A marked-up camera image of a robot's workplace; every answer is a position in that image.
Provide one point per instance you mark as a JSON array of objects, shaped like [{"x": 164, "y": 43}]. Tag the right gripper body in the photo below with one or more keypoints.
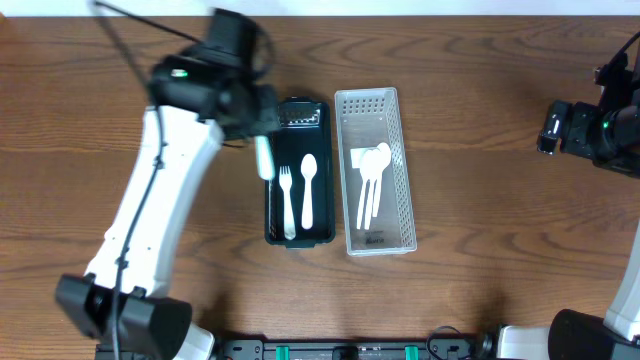
[{"x": 589, "y": 141}]

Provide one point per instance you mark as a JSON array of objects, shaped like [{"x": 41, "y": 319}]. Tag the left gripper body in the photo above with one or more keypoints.
[{"x": 267, "y": 118}]

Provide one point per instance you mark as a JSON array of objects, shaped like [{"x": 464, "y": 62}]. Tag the pale green plastic fork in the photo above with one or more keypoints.
[{"x": 264, "y": 158}]

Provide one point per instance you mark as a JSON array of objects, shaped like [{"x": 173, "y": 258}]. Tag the black plastic basket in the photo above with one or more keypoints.
[{"x": 304, "y": 128}]

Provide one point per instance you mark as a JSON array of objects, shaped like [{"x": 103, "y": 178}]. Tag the white fork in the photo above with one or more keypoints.
[{"x": 286, "y": 182}]

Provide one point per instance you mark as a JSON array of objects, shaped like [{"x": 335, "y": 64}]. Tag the white spoon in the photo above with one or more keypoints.
[
  {"x": 365, "y": 176},
  {"x": 369, "y": 194},
  {"x": 308, "y": 170},
  {"x": 385, "y": 159}
]

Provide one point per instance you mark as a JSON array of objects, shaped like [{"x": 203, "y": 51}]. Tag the clear plastic basket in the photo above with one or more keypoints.
[{"x": 364, "y": 119}]

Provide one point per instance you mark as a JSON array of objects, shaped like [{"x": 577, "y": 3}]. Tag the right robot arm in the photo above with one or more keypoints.
[{"x": 606, "y": 134}]

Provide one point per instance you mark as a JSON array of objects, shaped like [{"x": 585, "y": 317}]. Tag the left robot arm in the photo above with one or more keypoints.
[{"x": 199, "y": 99}]

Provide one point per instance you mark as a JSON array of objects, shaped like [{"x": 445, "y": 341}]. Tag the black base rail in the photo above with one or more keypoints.
[{"x": 444, "y": 343}]

